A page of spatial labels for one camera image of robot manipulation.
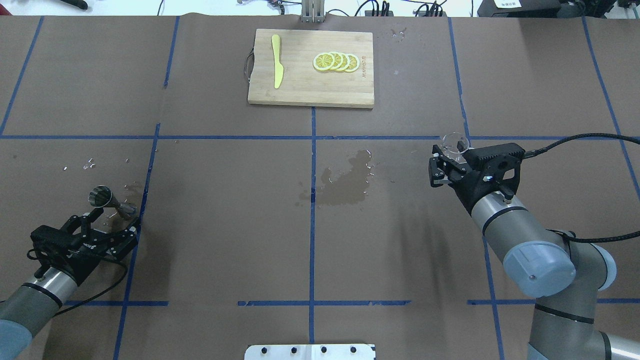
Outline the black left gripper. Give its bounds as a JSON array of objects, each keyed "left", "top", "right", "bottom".
[{"left": 30, "top": 207, "right": 138, "bottom": 286}]

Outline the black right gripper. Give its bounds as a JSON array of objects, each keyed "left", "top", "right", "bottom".
[{"left": 429, "top": 145, "right": 521, "bottom": 214}]

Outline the clear glass cup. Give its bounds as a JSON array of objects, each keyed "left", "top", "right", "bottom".
[{"left": 441, "top": 132, "right": 471, "bottom": 163}]

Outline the steel jigger measuring cup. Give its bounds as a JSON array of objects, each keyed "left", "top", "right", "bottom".
[{"left": 87, "top": 185, "right": 137, "bottom": 220}]

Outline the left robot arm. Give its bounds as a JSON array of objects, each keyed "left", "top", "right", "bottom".
[{"left": 0, "top": 208, "right": 140, "bottom": 360}]

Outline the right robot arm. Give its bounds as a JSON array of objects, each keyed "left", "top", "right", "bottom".
[{"left": 429, "top": 143, "right": 639, "bottom": 360}]

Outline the lemon slice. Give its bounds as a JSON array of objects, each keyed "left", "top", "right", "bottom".
[
  {"left": 343, "top": 54, "right": 361, "bottom": 73},
  {"left": 329, "top": 51, "right": 345, "bottom": 71},
  {"left": 335, "top": 53, "right": 351, "bottom": 72},
  {"left": 312, "top": 52, "right": 336, "bottom": 72}
]

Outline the front lemon slice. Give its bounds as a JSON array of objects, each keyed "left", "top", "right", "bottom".
[{"left": 312, "top": 52, "right": 336, "bottom": 72}]

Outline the wooden cutting board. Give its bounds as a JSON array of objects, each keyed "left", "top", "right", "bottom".
[{"left": 247, "top": 28, "right": 375, "bottom": 109}]

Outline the black box with label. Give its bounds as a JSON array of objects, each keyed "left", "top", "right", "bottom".
[{"left": 477, "top": 0, "right": 562, "bottom": 18}]

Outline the yellow plastic knife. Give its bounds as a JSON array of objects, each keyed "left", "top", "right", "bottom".
[{"left": 270, "top": 34, "right": 285, "bottom": 89}]

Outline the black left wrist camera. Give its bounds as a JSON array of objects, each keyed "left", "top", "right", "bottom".
[{"left": 29, "top": 225, "right": 82, "bottom": 261}]

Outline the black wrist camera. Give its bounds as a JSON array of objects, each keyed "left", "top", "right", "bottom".
[
  {"left": 462, "top": 142, "right": 525, "bottom": 171},
  {"left": 29, "top": 225, "right": 82, "bottom": 261}
]

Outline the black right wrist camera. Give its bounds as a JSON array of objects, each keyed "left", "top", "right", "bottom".
[{"left": 462, "top": 142, "right": 525, "bottom": 171}]

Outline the black right camera cable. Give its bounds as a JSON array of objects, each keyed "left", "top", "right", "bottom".
[{"left": 520, "top": 133, "right": 640, "bottom": 244}]

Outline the aluminium frame post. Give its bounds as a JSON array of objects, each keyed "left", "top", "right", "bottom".
[{"left": 299, "top": 0, "right": 326, "bottom": 24}]

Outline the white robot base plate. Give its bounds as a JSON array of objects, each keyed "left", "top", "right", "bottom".
[{"left": 244, "top": 343, "right": 377, "bottom": 360}]

